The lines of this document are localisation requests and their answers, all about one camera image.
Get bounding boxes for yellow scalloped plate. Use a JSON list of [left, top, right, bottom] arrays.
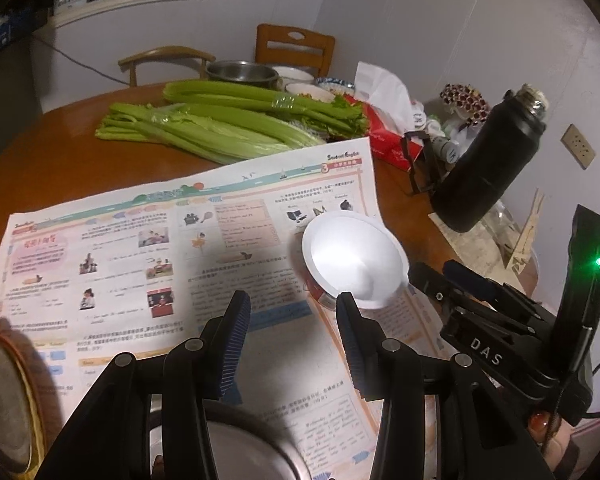
[[9, 348, 47, 479]]

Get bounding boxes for red and white bowl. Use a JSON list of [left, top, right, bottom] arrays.
[[301, 211, 410, 310]]

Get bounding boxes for blue patterned bowl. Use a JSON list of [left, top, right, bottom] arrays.
[[314, 77, 355, 96]]

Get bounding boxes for black thermos bottle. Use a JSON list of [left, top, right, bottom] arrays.
[[430, 84, 550, 233]]

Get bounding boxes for reddish brown plate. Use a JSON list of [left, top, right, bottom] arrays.
[[0, 331, 64, 479]]

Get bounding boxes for right hand red nails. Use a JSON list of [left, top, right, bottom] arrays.
[[528, 412, 580, 479]]

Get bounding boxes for black power cable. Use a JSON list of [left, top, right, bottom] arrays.
[[29, 34, 131, 86]]

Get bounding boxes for printed newspaper sheet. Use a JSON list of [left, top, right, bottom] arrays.
[[0, 135, 462, 480]]

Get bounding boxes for wall power socket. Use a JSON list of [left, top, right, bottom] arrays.
[[560, 124, 596, 170]]

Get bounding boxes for stainless steel mixing bowl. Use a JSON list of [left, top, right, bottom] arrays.
[[204, 61, 279, 89]]

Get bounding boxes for leopard print pouch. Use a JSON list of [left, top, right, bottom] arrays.
[[440, 84, 491, 126]]

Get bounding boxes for green celery bunch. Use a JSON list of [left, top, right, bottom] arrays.
[[95, 80, 370, 165]]

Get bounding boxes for white ceramic bowl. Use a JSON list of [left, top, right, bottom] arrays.
[[273, 65, 314, 91]]

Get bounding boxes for red tissue pack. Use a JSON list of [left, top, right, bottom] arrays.
[[354, 62, 426, 172]]

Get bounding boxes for black wire holder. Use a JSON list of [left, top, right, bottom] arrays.
[[401, 131, 445, 196]]

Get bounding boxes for blue screen device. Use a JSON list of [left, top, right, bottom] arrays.
[[0, 9, 35, 52]]

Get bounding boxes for grey metal plate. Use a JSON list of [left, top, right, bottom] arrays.
[[0, 345, 31, 474]]

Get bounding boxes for wooden clothespin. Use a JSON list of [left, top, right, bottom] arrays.
[[506, 188, 545, 274]]

